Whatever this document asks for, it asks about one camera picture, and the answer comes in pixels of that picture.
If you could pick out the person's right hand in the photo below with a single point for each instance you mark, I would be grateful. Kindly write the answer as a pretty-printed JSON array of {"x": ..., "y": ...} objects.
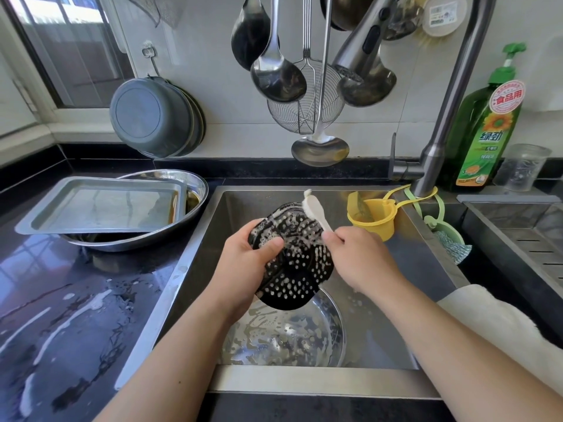
[{"x": 365, "y": 259}]

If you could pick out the person's left hand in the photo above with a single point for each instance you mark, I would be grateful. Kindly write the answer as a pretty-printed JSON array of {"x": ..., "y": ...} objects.
[{"x": 237, "y": 270}]

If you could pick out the black round steamer rack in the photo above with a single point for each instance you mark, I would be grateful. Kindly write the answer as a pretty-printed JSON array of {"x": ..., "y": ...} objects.
[{"x": 299, "y": 259}]

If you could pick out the white cleaning brush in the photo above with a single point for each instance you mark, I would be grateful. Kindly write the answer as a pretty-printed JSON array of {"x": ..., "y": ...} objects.
[{"x": 315, "y": 209}]

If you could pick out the round steel pan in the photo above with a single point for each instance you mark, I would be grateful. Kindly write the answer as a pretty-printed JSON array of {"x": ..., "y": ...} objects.
[{"x": 290, "y": 334}]

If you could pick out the person's left forearm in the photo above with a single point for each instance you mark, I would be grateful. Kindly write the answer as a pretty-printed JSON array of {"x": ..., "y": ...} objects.
[{"x": 167, "y": 373}]

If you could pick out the person's right forearm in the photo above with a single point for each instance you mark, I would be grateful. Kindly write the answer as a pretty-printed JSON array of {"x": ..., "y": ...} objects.
[{"x": 475, "y": 356}]

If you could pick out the yellow hanging sink cup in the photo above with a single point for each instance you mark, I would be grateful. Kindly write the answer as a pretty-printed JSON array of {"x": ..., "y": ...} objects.
[{"x": 371, "y": 215}]

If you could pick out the stainless steel sink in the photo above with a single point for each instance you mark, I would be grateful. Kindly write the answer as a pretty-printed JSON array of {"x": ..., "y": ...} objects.
[{"x": 413, "y": 321}]

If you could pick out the green hanging sponge holder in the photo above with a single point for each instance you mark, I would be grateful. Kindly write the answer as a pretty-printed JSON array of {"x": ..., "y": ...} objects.
[{"x": 449, "y": 240}]

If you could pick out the round steel basin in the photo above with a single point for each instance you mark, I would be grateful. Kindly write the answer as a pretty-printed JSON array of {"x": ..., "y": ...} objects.
[{"x": 198, "y": 190}]

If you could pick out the rectangular steel tray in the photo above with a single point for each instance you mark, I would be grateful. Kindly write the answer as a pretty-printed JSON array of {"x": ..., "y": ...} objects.
[{"x": 97, "y": 206}]

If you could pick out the dark green hanging basin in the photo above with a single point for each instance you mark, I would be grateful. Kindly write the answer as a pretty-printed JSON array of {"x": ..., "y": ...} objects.
[{"x": 199, "y": 120}]

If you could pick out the white dish rag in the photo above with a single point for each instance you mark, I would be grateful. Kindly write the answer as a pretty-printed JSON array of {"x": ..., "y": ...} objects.
[{"x": 510, "y": 334}]

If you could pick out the green dish soap bottle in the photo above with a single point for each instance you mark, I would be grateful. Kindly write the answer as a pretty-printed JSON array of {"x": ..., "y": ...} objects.
[{"x": 485, "y": 136}]

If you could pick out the grey hanging basin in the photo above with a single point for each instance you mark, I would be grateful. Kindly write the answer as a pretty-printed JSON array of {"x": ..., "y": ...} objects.
[{"x": 151, "y": 117}]

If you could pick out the clear plastic cup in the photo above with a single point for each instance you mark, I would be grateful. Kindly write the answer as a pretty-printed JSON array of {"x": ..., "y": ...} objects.
[{"x": 522, "y": 168}]

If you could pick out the steel soup ladle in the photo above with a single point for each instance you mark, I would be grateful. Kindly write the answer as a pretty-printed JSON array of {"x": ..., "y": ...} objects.
[{"x": 278, "y": 80}]

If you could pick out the steel gooseneck faucet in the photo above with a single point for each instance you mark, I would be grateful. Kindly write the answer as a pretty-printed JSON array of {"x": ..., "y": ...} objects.
[{"x": 471, "y": 83}]

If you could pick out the hanging steel ladles and skimmer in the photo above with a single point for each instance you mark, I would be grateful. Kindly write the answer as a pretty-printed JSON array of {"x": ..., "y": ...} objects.
[{"x": 250, "y": 35}]

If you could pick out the white dish brush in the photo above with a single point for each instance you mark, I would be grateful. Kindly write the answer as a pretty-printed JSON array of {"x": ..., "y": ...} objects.
[{"x": 444, "y": 17}]

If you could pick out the white hanging cloth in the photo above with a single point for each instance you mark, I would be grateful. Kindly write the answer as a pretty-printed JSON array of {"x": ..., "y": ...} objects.
[{"x": 145, "y": 6}]

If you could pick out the steel wall hook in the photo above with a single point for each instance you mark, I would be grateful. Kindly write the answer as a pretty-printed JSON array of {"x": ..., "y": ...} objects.
[{"x": 151, "y": 59}]

